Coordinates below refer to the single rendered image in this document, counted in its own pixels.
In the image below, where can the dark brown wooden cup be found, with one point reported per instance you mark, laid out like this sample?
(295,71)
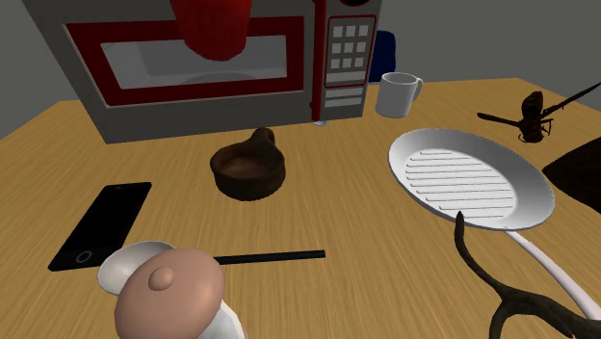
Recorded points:
(249,176)

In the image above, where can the white mug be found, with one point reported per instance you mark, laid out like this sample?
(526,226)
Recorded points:
(393,96)

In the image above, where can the grey microwave with red trim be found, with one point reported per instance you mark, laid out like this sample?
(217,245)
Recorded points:
(197,110)

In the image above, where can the dark blue object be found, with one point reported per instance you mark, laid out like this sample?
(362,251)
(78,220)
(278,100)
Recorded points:
(384,56)

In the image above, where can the white grill pan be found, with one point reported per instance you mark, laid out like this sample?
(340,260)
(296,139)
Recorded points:
(462,180)

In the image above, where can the red rounded cylinder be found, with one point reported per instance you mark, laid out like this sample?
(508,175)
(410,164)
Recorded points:
(213,33)

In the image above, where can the black smartphone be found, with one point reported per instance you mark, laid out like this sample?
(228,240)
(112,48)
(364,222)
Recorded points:
(105,223)

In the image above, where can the brown insect figure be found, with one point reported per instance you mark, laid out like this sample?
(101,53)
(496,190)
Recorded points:
(533,117)

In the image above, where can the dark brown antler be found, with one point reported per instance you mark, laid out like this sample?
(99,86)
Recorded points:
(516,305)

